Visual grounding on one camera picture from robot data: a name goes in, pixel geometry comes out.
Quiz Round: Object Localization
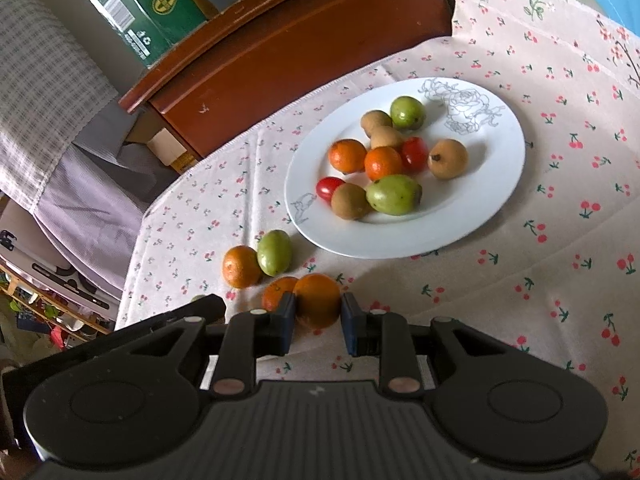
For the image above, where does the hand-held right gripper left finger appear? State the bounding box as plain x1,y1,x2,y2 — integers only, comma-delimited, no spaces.
120,291,297,397

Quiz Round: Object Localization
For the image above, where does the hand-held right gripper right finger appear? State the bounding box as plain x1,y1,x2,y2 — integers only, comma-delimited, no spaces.
340,291,526,396

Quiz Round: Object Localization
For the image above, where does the large pale orange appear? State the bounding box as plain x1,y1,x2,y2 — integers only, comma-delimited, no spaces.
292,273,343,331

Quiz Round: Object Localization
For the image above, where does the white plate with line drawing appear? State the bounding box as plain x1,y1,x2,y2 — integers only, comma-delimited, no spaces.
284,77,527,260

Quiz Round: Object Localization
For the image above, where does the small mandarin orange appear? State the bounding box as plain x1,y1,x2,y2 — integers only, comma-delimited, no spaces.
261,276,300,313
364,146,405,182
222,245,263,289
328,139,368,174

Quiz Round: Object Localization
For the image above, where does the brown kiwi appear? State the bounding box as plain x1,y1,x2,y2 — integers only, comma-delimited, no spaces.
331,182,372,221

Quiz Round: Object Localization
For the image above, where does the large green jujube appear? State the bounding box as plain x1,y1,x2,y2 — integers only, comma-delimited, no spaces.
365,174,423,217

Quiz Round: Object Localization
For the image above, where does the red cherry tomato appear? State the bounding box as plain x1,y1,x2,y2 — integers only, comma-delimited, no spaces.
315,176,347,202
400,137,430,171

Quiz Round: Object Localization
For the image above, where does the cherry print tablecloth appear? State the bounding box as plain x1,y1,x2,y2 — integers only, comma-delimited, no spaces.
114,0,640,476

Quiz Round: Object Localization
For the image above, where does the lilac cloth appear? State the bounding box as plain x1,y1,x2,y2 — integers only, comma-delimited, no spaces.
32,105,166,306

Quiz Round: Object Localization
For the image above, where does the cluttered wooden shelf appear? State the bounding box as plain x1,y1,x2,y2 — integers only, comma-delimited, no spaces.
0,265,113,361

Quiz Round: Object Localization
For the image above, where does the open cardboard box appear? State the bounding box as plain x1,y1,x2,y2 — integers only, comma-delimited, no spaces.
120,110,201,176

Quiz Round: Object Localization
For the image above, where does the oval tan fruit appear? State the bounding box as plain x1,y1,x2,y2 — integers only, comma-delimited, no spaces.
369,126,406,151

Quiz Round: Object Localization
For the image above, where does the tan loquat with dark calyx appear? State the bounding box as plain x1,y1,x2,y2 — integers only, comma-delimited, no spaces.
427,139,469,180

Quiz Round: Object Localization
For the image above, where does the small tan round fruit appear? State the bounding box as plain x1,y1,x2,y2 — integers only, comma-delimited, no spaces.
360,111,393,138

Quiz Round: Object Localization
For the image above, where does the small green jujube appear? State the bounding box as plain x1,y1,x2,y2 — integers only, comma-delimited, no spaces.
390,96,427,131

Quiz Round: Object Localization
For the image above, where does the checkered cloth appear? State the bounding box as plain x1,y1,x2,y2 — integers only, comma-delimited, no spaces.
0,0,121,213

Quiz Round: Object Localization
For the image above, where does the brown wooden nightstand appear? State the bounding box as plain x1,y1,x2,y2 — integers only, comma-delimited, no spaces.
118,0,461,162

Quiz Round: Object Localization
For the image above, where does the green carton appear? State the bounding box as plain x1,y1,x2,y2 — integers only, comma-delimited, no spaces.
75,0,210,68

